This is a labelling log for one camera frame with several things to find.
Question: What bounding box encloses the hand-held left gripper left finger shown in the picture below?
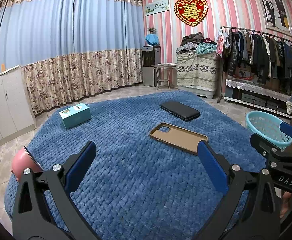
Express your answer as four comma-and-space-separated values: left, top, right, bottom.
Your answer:
12, 140, 99, 240

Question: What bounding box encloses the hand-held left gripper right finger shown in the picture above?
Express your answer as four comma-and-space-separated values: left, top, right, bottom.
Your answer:
196, 140, 280, 240

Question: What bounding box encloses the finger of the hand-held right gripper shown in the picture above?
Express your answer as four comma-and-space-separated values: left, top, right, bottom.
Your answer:
280, 121, 292, 142
250, 132, 283, 158

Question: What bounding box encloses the light blue plastic basket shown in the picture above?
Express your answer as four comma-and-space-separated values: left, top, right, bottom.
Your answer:
245, 111, 292, 150

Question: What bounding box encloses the person's right hand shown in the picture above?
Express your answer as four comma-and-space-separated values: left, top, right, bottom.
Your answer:
280, 191, 292, 220

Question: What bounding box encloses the low dark cabinet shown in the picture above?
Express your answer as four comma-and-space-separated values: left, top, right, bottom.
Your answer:
224, 79, 292, 117

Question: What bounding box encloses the brown phone case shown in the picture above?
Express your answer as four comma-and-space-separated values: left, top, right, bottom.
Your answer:
150, 122, 209, 155

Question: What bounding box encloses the teal tissue box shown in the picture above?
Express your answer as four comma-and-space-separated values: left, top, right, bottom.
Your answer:
59, 103, 91, 130

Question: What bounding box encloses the white lace cloth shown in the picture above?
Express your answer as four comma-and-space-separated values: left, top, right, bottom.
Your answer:
225, 79, 290, 103

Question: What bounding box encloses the pink mug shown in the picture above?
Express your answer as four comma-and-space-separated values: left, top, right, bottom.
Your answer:
11, 147, 42, 180

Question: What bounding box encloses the blue quilted blanket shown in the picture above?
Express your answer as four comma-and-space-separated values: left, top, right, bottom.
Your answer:
4, 91, 269, 240

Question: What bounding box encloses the black zip case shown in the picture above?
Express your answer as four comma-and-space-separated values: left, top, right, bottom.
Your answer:
160, 101, 201, 122

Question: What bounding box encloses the row of hanging clothes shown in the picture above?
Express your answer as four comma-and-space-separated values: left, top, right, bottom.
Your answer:
222, 29, 292, 85

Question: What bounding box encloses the white cabinet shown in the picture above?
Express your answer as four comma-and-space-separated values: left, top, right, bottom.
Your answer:
0, 65, 36, 148

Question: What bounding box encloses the patterned cloth covered chest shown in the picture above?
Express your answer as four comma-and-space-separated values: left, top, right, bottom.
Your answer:
176, 51, 218, 99

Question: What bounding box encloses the metal clothes rack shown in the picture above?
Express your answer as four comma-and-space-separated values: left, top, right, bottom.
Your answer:
217, 26, 292, 103

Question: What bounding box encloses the pink hanging bag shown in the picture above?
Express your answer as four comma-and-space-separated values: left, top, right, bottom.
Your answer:
215, 29, 228, 58

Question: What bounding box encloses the small side table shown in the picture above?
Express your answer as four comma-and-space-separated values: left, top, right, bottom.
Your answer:
151, 63, 178, 91

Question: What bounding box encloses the grey water dispenser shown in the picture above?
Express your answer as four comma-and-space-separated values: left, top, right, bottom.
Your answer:
142, 45, 161, 87

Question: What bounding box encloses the pile of clothes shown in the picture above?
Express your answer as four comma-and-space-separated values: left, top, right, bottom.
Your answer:
176, 32, 218, 55

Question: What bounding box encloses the blue and floral curtain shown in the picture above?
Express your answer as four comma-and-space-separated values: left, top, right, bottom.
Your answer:
0, 0, 145, 117

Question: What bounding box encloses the blue cloth cover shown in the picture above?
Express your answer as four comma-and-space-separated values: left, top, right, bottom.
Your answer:
145, 33, 160, 46

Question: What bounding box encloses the framed wall photo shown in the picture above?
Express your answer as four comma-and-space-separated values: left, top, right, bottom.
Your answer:
257, 0, 292, 37

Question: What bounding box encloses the red heart wall decoration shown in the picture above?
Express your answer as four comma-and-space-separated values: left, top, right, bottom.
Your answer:
174, 0, 209, 27

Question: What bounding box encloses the landscape wall picture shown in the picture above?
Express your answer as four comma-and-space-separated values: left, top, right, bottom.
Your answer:
145, 0, 169, 17

